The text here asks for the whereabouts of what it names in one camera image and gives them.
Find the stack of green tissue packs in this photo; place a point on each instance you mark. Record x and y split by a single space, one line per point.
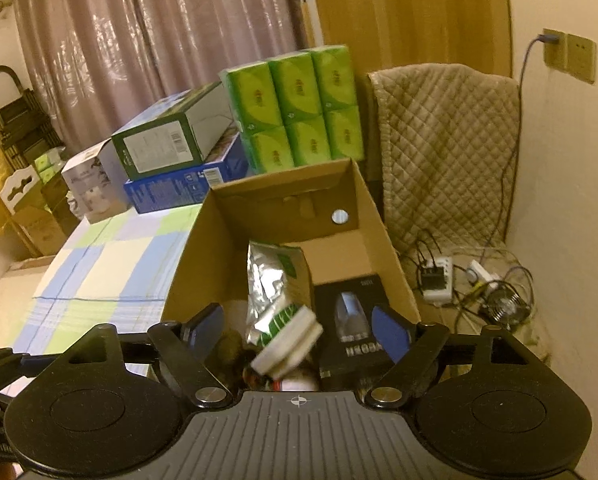
294 110

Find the white square charger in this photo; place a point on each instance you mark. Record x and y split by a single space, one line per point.
289 347

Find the wall socket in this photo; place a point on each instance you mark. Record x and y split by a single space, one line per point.
554 50
580 57

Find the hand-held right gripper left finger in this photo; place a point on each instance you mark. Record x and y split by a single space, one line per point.
206 331

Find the black product box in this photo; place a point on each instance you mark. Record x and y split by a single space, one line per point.
339 320

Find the quilted chair cover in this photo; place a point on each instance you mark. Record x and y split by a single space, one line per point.
444 150

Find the pink curtain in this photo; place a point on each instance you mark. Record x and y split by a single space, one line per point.
154 35

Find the wooden door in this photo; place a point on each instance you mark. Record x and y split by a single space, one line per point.
414 10

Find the white carved board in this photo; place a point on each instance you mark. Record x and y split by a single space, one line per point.
21 186

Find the white plug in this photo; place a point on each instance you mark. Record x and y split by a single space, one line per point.
481 271

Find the white humidifier box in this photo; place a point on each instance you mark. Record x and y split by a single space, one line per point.
91 185

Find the large cardboard box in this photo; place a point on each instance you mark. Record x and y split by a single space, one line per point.
44 225

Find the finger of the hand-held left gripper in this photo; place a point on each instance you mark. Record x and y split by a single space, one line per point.
31 358

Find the green product box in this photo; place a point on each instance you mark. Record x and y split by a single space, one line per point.
169 135

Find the cream bed sheet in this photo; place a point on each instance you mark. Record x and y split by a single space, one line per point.
9 290

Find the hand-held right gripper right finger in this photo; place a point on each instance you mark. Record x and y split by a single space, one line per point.
390 336

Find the checked tablecloth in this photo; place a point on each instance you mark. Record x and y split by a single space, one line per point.
104 270

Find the black folding rack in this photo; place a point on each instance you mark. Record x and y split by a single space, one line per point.
19 120

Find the silver foil bag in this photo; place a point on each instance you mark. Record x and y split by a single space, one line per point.
269 285

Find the white power strip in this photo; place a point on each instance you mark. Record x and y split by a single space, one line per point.
444 280

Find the blue product box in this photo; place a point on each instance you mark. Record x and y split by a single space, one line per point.
169 192

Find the small desk fan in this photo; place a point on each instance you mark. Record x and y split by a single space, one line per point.
506 306

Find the pile of small green packets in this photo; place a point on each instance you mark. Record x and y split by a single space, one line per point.
49 164

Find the black adapter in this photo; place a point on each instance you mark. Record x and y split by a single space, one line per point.
430 276

